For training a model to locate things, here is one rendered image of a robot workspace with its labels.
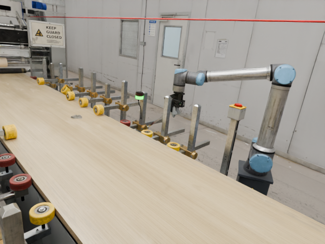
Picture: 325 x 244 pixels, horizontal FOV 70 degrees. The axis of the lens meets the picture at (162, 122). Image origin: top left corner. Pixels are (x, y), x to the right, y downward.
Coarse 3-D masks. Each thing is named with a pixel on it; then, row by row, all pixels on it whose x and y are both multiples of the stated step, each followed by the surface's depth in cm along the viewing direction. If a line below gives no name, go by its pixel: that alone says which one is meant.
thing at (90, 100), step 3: (111, 96) 223; (114, 96) 224; (117, 96) 226; (120, 96) 228; (129, 96) 235; (90, 99) 206; (93, 99) 207; (96, 99) 209; (99, 99) 211; (102, 99) 213; (114, 99) 223; (117, 99) 226; (90, 102) 205; (93, 102) 208
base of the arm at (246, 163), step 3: (249, 159) 183; (246, 162) 187; (243, 165) 190; (246, 165) 185; (249, 165) 183; (243, 168) 188; (246, 168) 184; (249, 168) 183; (246, 171) 184; (249, 171) 182; (252, 171) 180; (255, 171) 179; (252, 174) 180; (255, 174) 179; (258, 174) 179; (261, 174) 179; (264, 174) 179
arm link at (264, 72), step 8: (272, 64) 158; (208, 72) 174; (216, 72) 171; (224, 72) 169; (232, 72) 167; (240, 72) 165; (248, 72) 163; (256, 72) 161; (264, 72) 159; (272, 72) 156; (208, 80) 175; (216, 80) 173; (224, 80) 172; (232, 80) 170
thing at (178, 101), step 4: (176, 92) 172; (180, 92) 172; (176, 96) 175; (180, 96) 172; (172, 100) 176; (176, 100) 174; (180, 100) 173; (184, 100) 176; (172, 104) 177; (176, 104) 176; (180, 104) 176; (184, 104) 177
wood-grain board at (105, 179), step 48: (0, 96) 207; (48, 96) 223; (48, 144) 130; (96, 144) 136; (144, 144) 142; (48, 192) 92; (96, 192) 94; (144, 192) 98; (192, 192) 101; (240, 192) 105; (96, 240) 72; (144, 240) 74; (192, 240) 76; (240, 240) 78; (288, 240) 80
